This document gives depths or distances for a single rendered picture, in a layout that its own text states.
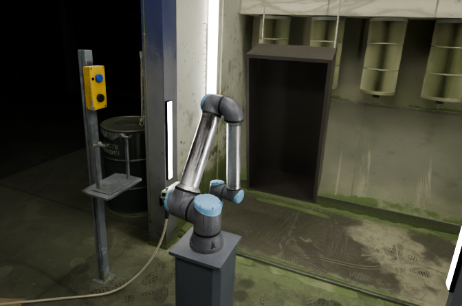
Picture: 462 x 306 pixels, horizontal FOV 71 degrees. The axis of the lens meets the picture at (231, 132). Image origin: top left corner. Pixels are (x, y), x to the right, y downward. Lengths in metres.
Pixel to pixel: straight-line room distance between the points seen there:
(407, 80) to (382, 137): 0.64
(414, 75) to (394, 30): 0.63
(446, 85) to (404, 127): 0.61
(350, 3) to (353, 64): 0.74
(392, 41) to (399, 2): 0.34
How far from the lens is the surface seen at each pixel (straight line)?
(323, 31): 3.52
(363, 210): 3.67
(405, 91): 3.92
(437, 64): 3.57
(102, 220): 2.51
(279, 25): 3.65
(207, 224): 1.78
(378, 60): 3.47
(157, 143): 2.57
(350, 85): 3.90
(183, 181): 1.88
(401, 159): 3.78
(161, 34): 2.40
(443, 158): 3.86
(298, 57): 2.33
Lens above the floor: 1.77
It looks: 17 degrees down
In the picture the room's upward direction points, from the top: 3 degrees clockwise
